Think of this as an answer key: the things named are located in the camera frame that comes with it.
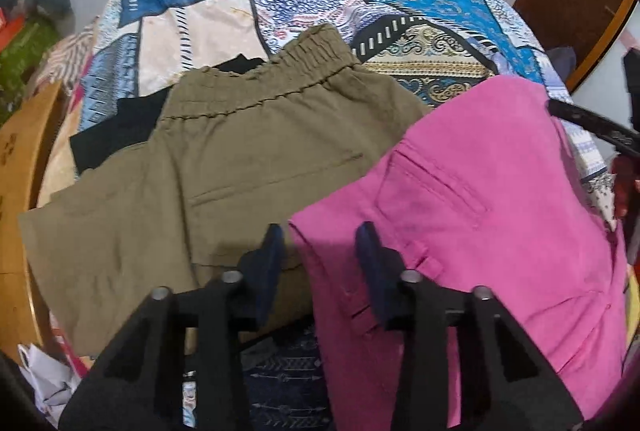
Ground pink pants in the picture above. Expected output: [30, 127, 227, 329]
[290, 76, 627, 430]

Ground blue patchwork bed sheet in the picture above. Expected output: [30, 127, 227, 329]
[37, 0, 618, 232]

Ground olive green pants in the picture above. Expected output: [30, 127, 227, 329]
[20, 25, 428, 355]

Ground black folded garment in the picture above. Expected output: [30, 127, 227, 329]
[68, 54, 266, 176]

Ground wooden lap table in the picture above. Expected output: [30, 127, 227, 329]
[0, 80, 68, 362]

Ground green patterned bag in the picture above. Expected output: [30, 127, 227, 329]
[0, 16, 60, 124]

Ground orange box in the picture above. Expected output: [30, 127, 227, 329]
[0, 14, 25, 51]

